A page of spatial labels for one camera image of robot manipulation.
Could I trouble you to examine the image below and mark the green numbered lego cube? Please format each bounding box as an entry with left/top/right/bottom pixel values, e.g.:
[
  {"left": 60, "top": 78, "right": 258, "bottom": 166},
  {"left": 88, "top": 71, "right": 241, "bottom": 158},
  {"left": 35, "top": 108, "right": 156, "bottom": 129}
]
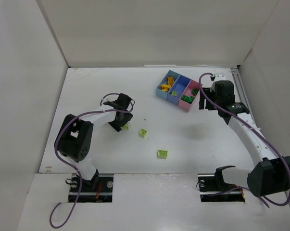
[{"left": 191, "top": 88, "right": 199, "bottom": 96}]

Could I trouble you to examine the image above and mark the light green small lego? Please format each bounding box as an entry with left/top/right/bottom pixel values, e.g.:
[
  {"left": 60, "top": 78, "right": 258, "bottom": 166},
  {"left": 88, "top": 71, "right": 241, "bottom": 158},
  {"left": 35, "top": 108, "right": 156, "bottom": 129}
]
[{"left": 139, "top": 129, "right": 147, "bottom": 138}]

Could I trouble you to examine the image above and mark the dark green lego brick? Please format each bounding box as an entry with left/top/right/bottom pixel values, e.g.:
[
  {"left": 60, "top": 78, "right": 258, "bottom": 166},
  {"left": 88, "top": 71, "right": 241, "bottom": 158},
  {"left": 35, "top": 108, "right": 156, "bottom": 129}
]
[{"left": 188, "top": 96, "right": 195, "bottom": 104}]

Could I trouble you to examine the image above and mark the green lego plate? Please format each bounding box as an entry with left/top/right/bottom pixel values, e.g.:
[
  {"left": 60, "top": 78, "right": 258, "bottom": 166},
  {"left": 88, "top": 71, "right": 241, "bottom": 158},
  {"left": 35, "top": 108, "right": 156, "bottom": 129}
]
[{"left": 181, "top": 95, "right": 189, "bottom": 102}]

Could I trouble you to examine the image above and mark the pale green lego tile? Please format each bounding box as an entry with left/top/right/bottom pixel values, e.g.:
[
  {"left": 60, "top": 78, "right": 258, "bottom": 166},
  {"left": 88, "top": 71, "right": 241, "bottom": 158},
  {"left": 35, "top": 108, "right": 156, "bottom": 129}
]
[{"left": 171, "top": 91, "right": 178, "bottom": 97}]

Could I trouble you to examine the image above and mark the yellow rounded lego brick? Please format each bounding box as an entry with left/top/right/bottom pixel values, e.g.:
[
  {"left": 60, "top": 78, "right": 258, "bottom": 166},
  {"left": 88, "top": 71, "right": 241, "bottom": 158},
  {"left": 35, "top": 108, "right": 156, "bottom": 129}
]
[{"left": 167, "top": 77, "right": 174, "bottom": 86}]

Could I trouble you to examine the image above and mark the light green studded lego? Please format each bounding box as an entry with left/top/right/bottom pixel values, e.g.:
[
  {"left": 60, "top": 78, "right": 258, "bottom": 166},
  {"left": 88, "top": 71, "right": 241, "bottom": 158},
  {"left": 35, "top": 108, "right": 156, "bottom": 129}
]
[{"left": 157, "top": 150, "right": 168, "bottom": 158}]

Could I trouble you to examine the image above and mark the orange small lego brick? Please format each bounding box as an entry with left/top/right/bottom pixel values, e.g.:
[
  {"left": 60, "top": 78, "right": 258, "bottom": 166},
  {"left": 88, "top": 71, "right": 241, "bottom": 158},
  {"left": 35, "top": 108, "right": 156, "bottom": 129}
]
[{"left": 161, "top": 84, "right": 171, "bottom": 89}]

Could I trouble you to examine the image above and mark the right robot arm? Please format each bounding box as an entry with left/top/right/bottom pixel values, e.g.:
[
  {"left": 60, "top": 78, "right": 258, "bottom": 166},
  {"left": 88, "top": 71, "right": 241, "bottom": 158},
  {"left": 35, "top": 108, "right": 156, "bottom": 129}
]
[{"left": 199, "top": 80, "right": 290, "bottom": 197}]

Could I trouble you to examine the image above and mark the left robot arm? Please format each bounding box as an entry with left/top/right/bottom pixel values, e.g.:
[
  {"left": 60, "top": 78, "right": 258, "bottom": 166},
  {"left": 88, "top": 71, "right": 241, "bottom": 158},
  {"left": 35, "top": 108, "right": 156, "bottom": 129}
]
[{"left": 54, "top": 93, "right": 135, "bottom": 185}]

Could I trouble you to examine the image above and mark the pink container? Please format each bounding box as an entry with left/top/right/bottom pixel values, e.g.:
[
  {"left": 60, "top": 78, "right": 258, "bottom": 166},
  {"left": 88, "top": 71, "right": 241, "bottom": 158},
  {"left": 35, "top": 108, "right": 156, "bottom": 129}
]
[{"left": 178, "top": 80, "right": 201, "bottom": 112}]

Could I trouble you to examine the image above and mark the purple blue container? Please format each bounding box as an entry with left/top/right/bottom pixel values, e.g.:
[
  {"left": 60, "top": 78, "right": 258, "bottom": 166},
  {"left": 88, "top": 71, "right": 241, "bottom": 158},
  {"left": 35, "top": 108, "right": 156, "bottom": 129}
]
[{"left": 167, "top": 75, "right": 191, "bottom": 106}]

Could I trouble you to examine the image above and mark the light blue container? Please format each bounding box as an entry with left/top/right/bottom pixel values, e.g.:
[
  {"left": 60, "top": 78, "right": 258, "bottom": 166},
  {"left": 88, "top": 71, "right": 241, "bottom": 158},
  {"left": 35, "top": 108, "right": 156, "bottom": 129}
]
[{"left": 156, "top": 69, "right": 180, "bottom": 100}]

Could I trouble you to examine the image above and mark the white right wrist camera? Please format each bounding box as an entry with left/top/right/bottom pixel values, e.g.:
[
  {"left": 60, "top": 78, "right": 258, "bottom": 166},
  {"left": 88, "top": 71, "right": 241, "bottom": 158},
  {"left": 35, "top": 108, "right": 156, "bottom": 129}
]
[{"left": 209, "top": 73, "right": 227, "bottom": 83}]

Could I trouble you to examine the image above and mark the aluminium rail right side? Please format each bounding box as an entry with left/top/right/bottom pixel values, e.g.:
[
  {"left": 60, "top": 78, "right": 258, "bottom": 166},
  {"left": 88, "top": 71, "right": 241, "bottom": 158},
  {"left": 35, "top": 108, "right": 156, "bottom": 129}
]
[{"left": 231, "top": 68, "right": 252, "bottom": 116}]

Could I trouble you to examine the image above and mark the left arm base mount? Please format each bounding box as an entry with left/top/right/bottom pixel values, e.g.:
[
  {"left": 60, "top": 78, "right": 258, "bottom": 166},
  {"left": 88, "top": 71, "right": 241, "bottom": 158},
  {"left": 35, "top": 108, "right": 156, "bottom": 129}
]
[{"left": 65, "top": 174, "right": 114, "bottom": 203}]

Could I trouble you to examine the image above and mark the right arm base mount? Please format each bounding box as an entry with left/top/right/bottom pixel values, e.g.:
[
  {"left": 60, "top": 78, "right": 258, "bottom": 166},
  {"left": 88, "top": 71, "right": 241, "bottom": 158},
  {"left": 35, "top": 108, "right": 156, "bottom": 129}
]
[{"left": 196, "top": 166, "right": 245, "bottom": 203}]

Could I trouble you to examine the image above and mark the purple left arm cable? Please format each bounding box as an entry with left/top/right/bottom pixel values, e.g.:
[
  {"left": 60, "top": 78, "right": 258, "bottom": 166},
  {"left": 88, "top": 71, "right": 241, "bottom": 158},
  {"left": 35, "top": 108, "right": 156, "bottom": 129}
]
[{"left": 50, "top": 93, "right": 135, "bottom": 229}]

